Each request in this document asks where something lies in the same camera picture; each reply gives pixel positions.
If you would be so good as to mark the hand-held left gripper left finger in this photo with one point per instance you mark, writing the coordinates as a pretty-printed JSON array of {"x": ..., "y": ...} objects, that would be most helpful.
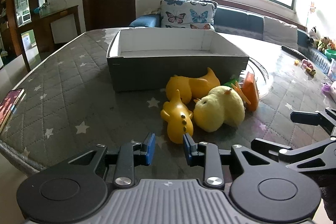
[{"x": 151, "y": 149}]

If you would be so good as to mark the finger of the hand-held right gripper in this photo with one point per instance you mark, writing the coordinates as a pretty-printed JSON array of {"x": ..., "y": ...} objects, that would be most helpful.
[
  {"x": 315, "y": 155},
  {"x": 309, "y": 117}
]

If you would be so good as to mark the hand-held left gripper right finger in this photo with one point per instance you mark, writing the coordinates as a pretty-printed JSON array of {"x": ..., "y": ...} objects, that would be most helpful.
[{"x": 187, "y": 149}]

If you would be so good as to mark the spotted yellow rubber toy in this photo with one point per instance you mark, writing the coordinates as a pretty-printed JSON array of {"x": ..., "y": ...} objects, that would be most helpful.
[{"x": 176, "y": 119}]

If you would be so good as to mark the yellow plush chick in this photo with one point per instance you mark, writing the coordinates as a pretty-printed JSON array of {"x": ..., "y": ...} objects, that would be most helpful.
[{"x": 220, "y": 111}]

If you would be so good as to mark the large yellow rubber toy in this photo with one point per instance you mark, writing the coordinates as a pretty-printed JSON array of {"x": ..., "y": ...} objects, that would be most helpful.
[{"x": 189, "y": 85}]

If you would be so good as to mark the grey cardboard box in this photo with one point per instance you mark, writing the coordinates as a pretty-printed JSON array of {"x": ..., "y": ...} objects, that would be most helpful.
[{"x": 136, "y": 74}]

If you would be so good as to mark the green snack packet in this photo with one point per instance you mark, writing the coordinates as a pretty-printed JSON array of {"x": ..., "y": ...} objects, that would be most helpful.
[{"x": 231, "y": 83}]

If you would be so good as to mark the grey quilted desktop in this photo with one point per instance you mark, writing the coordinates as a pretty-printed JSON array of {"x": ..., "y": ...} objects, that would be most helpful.
[{"x": 78, "y": 82}]

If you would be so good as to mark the pink bag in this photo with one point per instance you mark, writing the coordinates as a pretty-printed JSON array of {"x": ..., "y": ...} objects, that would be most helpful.
[{"x": 333, "y": 91}]

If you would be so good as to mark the yellow toy car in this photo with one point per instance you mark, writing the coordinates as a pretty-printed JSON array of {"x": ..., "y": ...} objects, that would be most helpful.
[{"x": 311, "y": 71}]

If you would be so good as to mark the clear plastic storage box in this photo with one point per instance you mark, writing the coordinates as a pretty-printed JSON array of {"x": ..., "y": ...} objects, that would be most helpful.
[{"x": 332, "y": 69}]

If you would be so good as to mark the pink toy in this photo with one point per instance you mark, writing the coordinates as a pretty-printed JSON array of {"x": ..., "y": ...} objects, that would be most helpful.
[{"x": 307, "y": 64}]

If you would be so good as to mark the glass turntable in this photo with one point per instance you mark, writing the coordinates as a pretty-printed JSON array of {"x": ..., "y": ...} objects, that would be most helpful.
[{"x": 262, "y": 74}]

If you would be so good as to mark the green bowl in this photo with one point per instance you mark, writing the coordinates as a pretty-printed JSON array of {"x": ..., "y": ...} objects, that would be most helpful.
[{"x": 330, "y": 53}]

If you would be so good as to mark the black remote control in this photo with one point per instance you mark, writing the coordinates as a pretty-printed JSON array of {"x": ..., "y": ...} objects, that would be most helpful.
[{"x": 291, "y": 51}]

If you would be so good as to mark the pile of stuffed toys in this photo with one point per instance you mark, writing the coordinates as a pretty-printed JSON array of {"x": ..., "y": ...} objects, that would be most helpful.
[{"x": 324, "y": 43}]

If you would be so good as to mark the black and white plush dog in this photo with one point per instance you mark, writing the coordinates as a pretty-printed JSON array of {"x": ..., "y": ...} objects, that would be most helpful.
[{"x": 312, "y": 32}]

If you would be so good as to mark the white cushion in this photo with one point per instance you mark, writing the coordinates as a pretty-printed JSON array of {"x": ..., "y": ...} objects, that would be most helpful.
[{"x": 278, "y": 29}]

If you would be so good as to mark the colourful pinwheel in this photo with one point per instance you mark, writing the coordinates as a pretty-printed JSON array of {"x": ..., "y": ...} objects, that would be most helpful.
[{"x": 312, "y": 7}]

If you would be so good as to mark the blue sofa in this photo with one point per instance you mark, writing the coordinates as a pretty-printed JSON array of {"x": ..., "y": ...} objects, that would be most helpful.
[{"x": 236, "y": 18}]

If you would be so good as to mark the smartphone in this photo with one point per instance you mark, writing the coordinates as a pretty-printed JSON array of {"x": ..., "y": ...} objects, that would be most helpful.
[{"x": 10, "y": 106}]

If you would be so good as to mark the dark wooden sideboard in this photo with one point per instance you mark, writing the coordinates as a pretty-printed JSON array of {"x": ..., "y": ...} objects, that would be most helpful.
[{"x": 44, "y": 27}]

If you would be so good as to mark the wooden shelf unit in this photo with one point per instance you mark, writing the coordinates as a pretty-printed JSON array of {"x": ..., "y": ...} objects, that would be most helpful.
[{"x": 10, "y": 16}]

